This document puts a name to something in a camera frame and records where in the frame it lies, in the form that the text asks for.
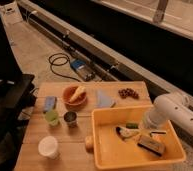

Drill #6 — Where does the light blue cloth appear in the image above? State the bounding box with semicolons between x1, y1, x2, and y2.
96;90;115;108

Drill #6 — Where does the bunch of dark grapes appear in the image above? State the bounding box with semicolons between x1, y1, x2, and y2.
118;88;139;99

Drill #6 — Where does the small metal cup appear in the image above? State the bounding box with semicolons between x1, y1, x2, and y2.
64;111;77;127

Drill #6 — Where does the yellow plastic tray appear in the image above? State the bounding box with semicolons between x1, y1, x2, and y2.
91;105;186;170

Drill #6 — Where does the brown wooden block eraser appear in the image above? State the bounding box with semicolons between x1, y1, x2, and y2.
138;135;165;156

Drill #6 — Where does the green plastic cup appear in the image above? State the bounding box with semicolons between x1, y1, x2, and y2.
45;110;59;126

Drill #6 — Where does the black and white dish brush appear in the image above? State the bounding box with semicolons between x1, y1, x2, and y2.
115;126;166;139

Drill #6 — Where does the black cable coil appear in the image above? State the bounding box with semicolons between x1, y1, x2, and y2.
48;52;83;83

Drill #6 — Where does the white paper sign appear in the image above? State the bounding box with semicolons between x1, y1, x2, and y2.
0;1;23;26

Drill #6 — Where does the blue and grey device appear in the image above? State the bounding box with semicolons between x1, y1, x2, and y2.
70;59;95;81

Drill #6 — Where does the blue sponge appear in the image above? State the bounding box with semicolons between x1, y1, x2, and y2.
43;96;57;113

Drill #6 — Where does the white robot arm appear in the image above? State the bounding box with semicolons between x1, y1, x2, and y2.
139;92;193;136

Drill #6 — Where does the orange bowl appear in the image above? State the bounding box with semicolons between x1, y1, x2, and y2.
62;86;87;106

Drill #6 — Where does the yellow corn cob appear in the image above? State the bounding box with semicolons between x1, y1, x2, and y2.
69;86;86;103

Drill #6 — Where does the green chili pepper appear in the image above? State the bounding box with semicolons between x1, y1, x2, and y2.
126;123;138;129

